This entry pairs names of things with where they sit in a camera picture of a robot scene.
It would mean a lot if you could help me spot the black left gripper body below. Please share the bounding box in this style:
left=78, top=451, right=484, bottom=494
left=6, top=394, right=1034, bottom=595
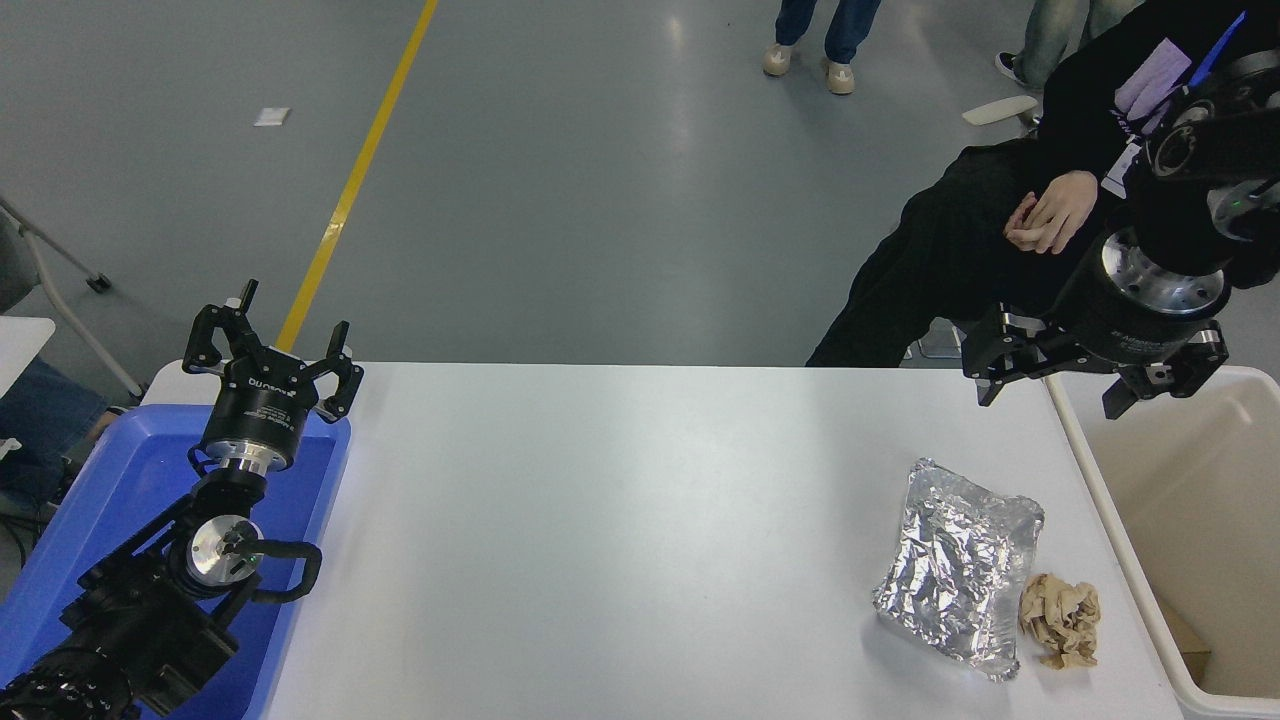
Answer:
left=202, top=350, right=319, bottom=463

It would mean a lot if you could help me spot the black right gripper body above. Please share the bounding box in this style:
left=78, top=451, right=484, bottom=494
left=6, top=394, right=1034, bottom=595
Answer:
left=1050, top=240, right=1223, bottom=371

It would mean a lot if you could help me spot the seated person's left hand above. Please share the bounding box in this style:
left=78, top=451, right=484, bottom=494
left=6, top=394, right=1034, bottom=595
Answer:
left=1030, top=170, right=1099, bottom=255

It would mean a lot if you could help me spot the seated person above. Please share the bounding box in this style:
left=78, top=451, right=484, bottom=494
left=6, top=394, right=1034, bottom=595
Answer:
left=805, top=0, right=1280, bottom=369

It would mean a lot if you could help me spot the blue plastic tray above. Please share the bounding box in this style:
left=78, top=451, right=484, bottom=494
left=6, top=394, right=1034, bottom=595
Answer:
left=0, top=405, right=351, bottom=720

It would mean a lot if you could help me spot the large pale plastic bin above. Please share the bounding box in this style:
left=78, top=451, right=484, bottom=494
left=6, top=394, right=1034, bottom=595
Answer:
left=1045, top=365, right=1280, bottom=720

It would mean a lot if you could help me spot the person at table edge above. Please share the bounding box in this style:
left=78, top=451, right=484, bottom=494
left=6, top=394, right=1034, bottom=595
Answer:
left=0, top=360, right=121, bottom=501

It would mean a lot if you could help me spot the small white side table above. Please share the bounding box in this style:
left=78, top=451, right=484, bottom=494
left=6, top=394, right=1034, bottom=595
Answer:
left=0, top=317, right=57, bottom=396

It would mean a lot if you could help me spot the crumpled silver foil tray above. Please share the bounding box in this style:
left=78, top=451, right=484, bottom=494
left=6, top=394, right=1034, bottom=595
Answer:
left=872, top=457, right=1046, bottom=683

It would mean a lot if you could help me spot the white oblong floor object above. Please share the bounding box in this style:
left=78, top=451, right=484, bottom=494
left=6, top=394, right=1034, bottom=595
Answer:
left=962, top=95, right=1039, bottom=127

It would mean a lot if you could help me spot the crumpled tan paper ball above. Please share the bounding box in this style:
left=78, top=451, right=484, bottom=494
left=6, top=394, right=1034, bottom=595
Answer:
left=1018, top=572, right=1103, bottom=669

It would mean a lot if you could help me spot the standing person with pale trousers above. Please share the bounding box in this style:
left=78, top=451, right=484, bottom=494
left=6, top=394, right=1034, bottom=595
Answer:
left=995, top=0, right=1146, bottom=91

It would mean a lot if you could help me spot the standing person with tan shoes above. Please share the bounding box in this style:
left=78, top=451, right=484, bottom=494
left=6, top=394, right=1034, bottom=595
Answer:
left=762, top=0, right=883, bottom=96

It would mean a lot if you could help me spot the grey metal folding frame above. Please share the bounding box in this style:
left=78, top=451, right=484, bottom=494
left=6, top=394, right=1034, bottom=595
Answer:
left=0, top=195, right=146, bottom=401

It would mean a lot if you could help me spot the blue lanyard badge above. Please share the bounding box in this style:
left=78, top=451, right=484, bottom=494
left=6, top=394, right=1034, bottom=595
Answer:
left=1100, top=10, right=1249, bottom=198

